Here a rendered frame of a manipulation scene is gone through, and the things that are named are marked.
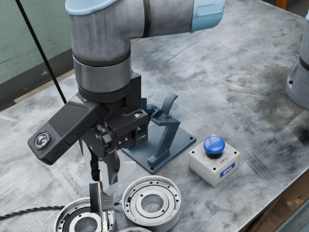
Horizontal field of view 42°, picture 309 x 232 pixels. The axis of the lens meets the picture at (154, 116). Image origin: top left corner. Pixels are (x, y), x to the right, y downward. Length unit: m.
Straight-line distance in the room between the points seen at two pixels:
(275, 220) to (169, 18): 0.68
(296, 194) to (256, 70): 0.33
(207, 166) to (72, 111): 0.30
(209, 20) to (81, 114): 0.21
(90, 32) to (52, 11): 1.88
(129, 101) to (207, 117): 0.36
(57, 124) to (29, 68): 1.87
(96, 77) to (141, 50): 0.63
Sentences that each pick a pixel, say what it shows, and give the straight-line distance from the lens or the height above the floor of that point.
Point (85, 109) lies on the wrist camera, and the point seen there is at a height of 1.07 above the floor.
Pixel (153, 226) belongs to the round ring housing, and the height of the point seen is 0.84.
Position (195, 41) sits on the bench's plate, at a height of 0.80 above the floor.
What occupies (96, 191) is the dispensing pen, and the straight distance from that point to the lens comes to 0.66.
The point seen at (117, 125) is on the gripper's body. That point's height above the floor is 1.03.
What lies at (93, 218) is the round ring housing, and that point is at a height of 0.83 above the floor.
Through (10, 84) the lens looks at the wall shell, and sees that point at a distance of 2.41.
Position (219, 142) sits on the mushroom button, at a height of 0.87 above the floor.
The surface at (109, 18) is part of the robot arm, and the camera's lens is 0.47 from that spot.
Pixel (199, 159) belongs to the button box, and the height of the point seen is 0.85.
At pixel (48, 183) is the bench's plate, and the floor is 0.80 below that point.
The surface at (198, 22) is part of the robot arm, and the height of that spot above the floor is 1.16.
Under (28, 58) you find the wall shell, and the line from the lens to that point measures 2.39.
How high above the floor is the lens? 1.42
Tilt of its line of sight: 43 degrees down
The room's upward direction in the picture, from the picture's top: 7 degrees counter-clockwise
